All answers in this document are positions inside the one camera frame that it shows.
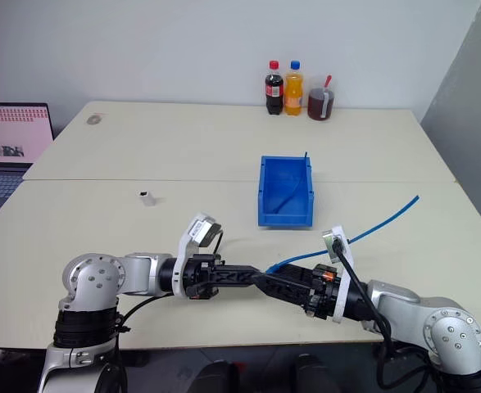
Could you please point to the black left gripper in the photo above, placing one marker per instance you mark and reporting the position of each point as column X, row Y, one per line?
column 201, row 280

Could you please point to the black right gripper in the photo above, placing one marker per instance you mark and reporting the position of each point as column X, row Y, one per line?
column 324, row 294

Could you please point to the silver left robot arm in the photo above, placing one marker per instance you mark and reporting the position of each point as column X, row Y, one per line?
column 92, row 282

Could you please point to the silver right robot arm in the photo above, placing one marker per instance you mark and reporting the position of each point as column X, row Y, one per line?
column 449, row 327

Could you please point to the blue plastic bin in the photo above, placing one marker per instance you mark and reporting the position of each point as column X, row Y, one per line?
column 270, row 192

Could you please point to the white coupler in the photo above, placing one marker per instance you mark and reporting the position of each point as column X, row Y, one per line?
column 148, row 199

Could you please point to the clear cup dark red liquid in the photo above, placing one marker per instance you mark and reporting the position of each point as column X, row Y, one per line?
column 318, row 106

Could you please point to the cola bottle red cap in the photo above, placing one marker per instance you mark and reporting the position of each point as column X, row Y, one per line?
column 274, row 92

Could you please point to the orange soda bottle blue cap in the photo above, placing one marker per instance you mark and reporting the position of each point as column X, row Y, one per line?
column 294, row 94

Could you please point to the grey round tape mark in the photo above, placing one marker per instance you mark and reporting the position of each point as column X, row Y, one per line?
column 94, row 119

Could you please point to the open laptop pink screen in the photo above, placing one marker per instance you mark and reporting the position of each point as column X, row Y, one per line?
column 6, row 135

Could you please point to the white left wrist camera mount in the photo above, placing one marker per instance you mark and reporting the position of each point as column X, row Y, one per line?
column 193, row 237

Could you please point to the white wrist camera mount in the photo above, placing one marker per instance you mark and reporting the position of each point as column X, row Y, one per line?
column 193, row 237
column 340, row 245

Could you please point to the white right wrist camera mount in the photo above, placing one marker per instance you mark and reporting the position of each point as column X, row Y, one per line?
column 340, row 245

